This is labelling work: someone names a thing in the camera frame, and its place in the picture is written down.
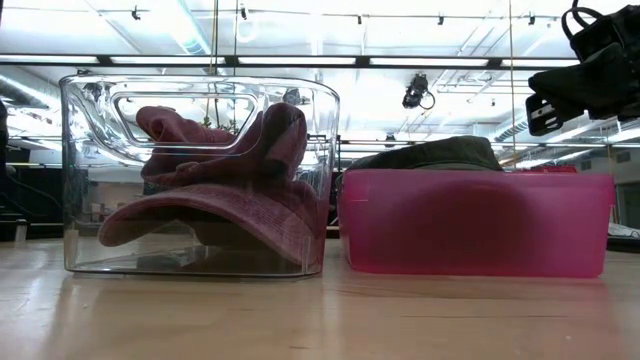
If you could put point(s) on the maroon baseball cap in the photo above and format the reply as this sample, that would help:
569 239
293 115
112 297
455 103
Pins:
240 210
280 140

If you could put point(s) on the small green potted plant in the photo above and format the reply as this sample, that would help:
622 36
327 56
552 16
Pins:
207 122

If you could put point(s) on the black aluminium table frame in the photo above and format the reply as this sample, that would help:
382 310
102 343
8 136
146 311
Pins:
362 62

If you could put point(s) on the black baseball cap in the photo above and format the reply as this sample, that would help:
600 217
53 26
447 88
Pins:
590 85
440 152

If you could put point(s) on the clear plastic bin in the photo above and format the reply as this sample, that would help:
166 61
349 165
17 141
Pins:
85 210

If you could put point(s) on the black overhead camera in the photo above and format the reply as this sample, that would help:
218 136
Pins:
415 92

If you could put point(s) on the red plastic bin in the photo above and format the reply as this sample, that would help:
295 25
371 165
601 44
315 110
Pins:
475 225

